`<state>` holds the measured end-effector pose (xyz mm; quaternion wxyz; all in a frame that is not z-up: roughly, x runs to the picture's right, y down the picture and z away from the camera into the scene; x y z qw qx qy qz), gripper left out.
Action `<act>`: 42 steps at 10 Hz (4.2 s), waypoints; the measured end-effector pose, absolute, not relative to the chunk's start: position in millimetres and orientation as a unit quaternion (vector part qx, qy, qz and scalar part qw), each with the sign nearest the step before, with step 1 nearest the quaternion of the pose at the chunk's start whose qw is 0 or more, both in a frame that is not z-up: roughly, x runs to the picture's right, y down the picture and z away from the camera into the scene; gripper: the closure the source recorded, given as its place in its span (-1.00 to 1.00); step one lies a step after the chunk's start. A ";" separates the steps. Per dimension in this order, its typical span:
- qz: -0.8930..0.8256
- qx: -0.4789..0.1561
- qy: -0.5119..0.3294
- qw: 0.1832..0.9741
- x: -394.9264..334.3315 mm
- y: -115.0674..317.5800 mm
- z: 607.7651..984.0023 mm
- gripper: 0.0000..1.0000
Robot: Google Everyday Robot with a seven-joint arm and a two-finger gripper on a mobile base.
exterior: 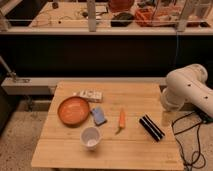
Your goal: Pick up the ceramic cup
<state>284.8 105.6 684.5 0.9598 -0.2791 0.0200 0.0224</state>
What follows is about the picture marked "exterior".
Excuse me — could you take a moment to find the white flat box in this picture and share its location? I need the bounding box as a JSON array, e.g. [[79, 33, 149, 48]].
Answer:
[[73, 90, 103, 103]]

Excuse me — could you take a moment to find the black rectangular block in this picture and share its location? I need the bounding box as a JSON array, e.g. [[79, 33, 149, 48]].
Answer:
[[139, 115, 165, 142]]

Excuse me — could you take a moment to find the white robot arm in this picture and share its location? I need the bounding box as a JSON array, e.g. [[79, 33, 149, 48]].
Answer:
[[160, 64, 213, 118]]

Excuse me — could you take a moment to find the blue sponge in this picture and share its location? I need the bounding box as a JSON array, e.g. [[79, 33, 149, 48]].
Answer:
[[92, 107, 107, 126]]

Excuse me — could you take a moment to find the black floor cable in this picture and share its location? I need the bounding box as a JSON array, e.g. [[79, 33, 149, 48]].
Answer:
[[171, 110, 213, 171]]

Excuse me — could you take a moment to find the grey metal beam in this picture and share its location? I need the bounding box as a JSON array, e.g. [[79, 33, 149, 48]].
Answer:
[[1, 77, 166, 95]]

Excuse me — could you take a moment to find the black pouch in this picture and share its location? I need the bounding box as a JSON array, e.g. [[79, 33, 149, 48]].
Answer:
[[110, 12, 134, 27]]

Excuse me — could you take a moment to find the red bowl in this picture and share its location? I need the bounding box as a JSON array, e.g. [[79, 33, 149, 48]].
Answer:
[[108, 0, 134, 12]]

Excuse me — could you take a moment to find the orange plate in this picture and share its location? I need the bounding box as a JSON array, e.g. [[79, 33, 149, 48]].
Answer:
[[57, 96, 90, 126]]

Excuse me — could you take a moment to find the white ceramic cup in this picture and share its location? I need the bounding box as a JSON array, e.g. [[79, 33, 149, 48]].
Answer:
[[80, 127, 101, 150]]

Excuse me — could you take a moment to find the orange carrot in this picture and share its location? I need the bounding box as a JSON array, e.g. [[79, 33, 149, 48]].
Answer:
[[116, 108, 125, 134]]

